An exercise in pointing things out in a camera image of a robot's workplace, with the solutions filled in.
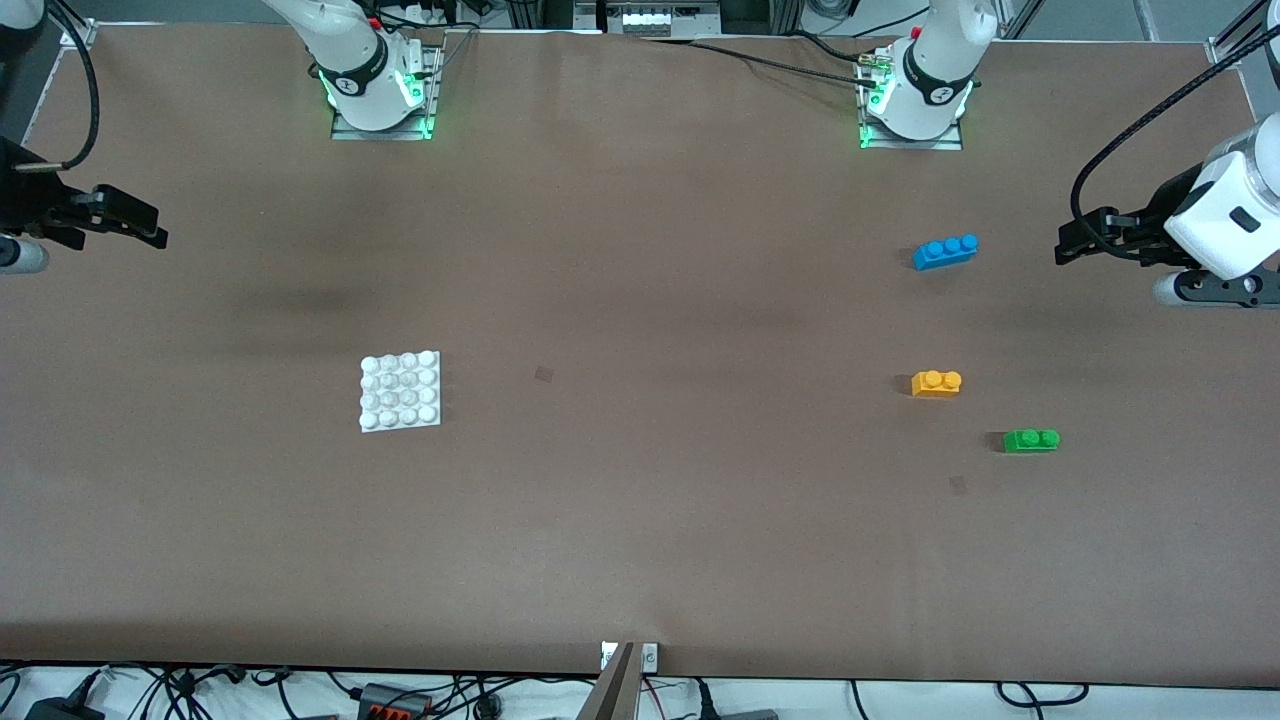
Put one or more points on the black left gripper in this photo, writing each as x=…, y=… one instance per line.
x=1156, y=213

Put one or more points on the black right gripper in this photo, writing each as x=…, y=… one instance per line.
x=28, y=203

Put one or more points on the yellow two-stud block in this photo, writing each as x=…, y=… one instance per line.
x=936, y=384

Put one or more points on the white studded base plate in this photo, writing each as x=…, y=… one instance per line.
x=400, y=391

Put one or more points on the blue three-stud block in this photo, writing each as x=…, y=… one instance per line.
x=944, y=253

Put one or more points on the green two-stud block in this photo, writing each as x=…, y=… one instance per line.
x=1030, y=441

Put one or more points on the black power adapter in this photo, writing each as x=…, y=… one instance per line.
x=60, y=710

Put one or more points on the white power strip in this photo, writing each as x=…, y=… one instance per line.
x=646, y=19

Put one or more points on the black orange connector box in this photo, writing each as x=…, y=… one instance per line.
x=390, y=704

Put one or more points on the black floor plug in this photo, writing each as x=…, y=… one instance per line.
x=703, y=700

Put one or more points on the aluminium corner bracket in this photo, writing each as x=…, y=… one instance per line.
x=80, y=34
x=1225, y=52

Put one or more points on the aluminium frame profile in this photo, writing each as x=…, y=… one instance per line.
x=1250, y=25

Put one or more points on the small white bracket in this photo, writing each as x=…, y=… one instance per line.
x=649, y=656
x=608, y=656

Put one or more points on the brown wooden post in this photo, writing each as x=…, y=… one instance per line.
x=612, y=690

